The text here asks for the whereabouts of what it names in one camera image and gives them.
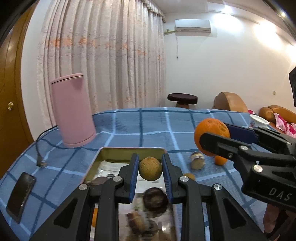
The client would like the pink floral cushion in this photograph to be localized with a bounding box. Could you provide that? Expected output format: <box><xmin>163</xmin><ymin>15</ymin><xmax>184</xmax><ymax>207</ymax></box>
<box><xmin>274</xmin><ymin>113</ymin><xmax>296</xmax><ymax>138</ymax></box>

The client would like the printed paper in tin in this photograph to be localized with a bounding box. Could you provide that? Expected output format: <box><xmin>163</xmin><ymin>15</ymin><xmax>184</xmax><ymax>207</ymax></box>
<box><xmin>91</xmin><ymin>160</ymin><xmax>166</xmax><ymax>193</ymax></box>

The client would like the black smartphone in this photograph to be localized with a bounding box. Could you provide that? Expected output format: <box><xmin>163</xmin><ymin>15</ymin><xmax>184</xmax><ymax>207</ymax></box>
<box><xmin>6</xmin><ymin>172</ymin><xmax>36</xmax><ymax>224</ymax></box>

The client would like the white air conditioner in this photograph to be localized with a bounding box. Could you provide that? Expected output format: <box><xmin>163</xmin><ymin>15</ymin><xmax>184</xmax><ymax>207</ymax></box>
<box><xmin>175</xmin><ymin>19</ymin><xmax>211</xmax><ymax>33</ymax></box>

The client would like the small orange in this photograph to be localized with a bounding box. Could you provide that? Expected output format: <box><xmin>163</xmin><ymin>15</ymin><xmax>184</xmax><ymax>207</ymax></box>
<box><xmin>214</xmin><ymin>156</ymin><xmax>228</xmax><ymax>166</ymax></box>

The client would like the pink floral curtain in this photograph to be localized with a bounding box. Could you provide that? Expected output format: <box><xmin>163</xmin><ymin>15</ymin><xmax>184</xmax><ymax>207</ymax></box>
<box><xmin>37</xmin><ymin>1</ymin><xmax>165</xmax><ymax>128</ymax></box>

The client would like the person's hand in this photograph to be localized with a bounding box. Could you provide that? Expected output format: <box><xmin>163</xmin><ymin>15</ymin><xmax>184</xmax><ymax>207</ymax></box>
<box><xmin>263</xmin><ymin>204</ymin><xmax>294</xmax><ymax>240</ymax></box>

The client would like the gold metal tin box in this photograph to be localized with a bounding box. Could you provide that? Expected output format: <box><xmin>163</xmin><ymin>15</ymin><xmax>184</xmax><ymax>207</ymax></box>
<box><xmin>83</xmin><ymin>148</ymin><xmax>180</xmax><ymax>240</ymax></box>

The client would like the wooden door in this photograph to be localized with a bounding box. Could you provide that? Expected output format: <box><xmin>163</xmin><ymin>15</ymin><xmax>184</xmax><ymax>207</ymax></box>
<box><xmin>0</xmin><ymin>4</ymin><xmax>37</xmax><ymax>177</ymax></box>

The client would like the large orange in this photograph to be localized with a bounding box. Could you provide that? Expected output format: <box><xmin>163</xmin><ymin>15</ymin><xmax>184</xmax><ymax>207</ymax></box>
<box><xmin>194</xmin><ymin>117</ymin><xmax>231</xmax><ymax>157</ymax></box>

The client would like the white printed enamel mug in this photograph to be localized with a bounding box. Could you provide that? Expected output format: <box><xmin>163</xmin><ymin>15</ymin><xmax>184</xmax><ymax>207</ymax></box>
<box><xmin>249</xmin><ymin>114</ymin><xmax>270</xmax><ymax>128</ymax></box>

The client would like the pink electric kettle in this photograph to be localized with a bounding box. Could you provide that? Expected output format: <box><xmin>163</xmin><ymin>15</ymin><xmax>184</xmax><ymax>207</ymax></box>
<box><xmin>50</xmin><ymin>73</ymin><xmax>96</xmax><ymax>148</ymax></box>

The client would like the dark round stool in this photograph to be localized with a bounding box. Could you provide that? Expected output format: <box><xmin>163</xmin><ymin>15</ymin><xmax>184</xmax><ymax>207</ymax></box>
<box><xmin>167</xmin><ymin>93</ymin><xmax>198</xmax><ymax>109</ymax></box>

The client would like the brown leather armchair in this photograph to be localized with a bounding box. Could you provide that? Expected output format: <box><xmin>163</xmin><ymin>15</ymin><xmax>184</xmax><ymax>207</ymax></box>
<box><xmin>212</xmin><ymin>92</ymin><xmax>248</xmax><ymax>113</ymax></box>

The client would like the small tan round fruit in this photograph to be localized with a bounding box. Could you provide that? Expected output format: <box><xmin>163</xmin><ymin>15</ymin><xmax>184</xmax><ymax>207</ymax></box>
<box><xmin>139</xmin><ymin>157</ymin><xmax>162</xmax><ymax>181</ymax></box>

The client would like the brass door knob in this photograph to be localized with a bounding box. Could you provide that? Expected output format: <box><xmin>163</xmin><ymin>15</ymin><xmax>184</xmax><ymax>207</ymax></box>
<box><xmin>8</xmin><ymin>102</ymin><xmax>14</xmax><ymax>110</ymax></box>

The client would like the brown leather sofa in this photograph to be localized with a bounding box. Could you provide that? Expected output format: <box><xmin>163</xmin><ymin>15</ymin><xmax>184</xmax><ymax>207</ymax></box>
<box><xmin>259</xmin><ymin>105</ymin><xmax>296</xmax><ymax>138</ymax></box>

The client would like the black power cable plug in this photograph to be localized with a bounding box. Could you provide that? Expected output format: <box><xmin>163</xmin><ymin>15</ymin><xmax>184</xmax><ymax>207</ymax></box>
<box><xmin>35</xmin><ymin>124</ymin><xmax>58</xmax><ymax>168</ymax></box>

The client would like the blue plaid tablecloth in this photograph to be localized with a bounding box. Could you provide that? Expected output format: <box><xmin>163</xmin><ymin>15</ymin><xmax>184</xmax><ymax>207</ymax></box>
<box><xmin>1</xmin><ymin>108</ymin><xmax>250</xmax><ymax>240</ymax></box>

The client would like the small yellow-brown fruit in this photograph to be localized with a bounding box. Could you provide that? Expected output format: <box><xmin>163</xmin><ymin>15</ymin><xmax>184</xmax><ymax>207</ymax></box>
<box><xmin>184</xmin><ymin>173</ymin><xmax>196</xmax><ymax>181</ymax></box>

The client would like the orange in tin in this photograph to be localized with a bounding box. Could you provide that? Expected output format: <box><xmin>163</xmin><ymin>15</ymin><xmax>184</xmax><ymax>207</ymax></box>
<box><xmin>92</xmin><ymin>207</ymin><xmax>98</xmax><ymax>227</ymax></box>

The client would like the dark brown passion fruit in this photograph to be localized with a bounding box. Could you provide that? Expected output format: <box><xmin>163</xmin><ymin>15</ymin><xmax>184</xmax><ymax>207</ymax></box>
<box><xmin>142</xmin><ymin>187</ymin><xmax>169</xmax><ymax>214</ymax></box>

